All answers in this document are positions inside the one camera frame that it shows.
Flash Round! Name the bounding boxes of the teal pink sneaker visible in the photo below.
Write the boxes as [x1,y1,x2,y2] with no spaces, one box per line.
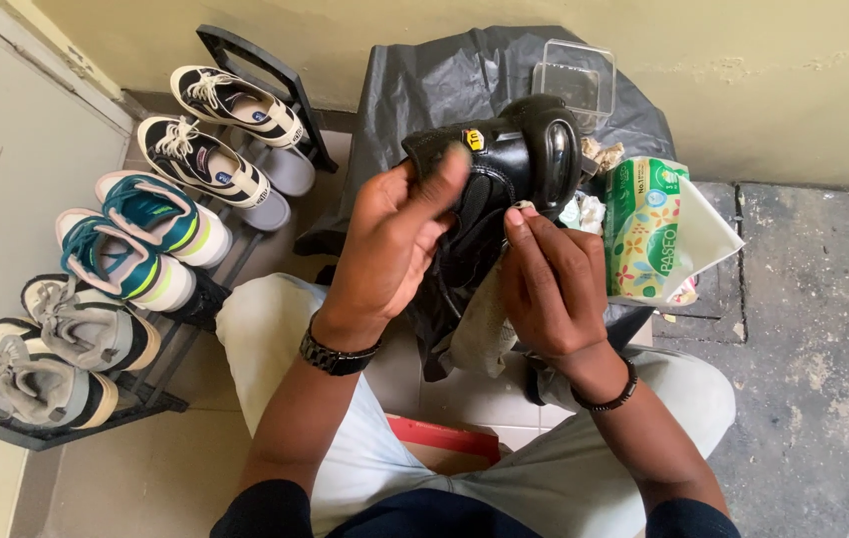
[55,207,198,314]
[93,169,233,269]

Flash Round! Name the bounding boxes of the green floral tissue pack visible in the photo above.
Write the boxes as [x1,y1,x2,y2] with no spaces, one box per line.
[603,155,691,300]

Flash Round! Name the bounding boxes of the black shoe rack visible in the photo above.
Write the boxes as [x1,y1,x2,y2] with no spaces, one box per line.
[0,23,340,454]

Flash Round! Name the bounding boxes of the black plastic bag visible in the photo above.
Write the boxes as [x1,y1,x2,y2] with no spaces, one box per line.
[293,25,677,384]

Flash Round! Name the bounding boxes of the grey slipper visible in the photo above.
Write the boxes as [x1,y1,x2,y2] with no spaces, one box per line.
[233,188,293,233]
[229,126,318,198]

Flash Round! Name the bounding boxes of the person's left hand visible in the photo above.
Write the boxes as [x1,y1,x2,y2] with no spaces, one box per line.
[312,145,473,350]

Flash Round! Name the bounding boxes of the dark navy shirt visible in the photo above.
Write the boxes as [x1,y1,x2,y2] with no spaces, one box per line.
[208,478,743,538]

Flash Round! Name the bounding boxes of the crumpled beige tissue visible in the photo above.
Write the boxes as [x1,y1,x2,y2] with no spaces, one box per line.
[580,136,626,175]

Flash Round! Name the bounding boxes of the grey suede sneaker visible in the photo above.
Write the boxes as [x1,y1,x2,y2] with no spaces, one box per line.
[20,272,163,374]
[0,317,121,431]

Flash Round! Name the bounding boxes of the white plastic bag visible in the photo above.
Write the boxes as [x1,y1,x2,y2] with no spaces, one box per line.
[606,175,746,308]

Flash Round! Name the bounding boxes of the black white canvas sneaker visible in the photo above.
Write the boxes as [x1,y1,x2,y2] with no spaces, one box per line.
[169,64,306,149]
[136,115,273,211]

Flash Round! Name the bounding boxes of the black wristwatch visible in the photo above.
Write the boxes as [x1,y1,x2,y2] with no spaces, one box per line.
[298,312,383,378]

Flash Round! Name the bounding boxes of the red cardboard box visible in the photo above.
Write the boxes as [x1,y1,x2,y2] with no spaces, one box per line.
[384,414,504,476]

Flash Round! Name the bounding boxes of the person's right hand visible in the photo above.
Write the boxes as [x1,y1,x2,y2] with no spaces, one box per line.
[498,207,624,375]

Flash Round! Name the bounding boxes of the black bead bracelet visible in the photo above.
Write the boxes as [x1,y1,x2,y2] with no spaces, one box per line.
[569,356,640,413]

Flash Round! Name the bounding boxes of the crumpled white tissue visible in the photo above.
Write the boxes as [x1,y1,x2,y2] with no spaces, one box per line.
[557,190,609,237]

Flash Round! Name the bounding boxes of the grey polishing cloth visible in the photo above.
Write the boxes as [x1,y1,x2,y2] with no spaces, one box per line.
[441,250,524,379]

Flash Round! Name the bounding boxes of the light grey trousers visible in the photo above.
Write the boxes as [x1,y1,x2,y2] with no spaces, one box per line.
[214,272,738,538]

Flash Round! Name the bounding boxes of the black knit shoe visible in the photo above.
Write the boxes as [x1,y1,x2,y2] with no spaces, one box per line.
[161,266,233,334]

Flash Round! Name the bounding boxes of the black leather shoe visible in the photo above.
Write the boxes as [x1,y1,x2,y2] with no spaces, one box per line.
[399,93,587,318]

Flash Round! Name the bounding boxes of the clear plastic container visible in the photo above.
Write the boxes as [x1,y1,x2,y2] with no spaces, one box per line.
[530,38,618,135]

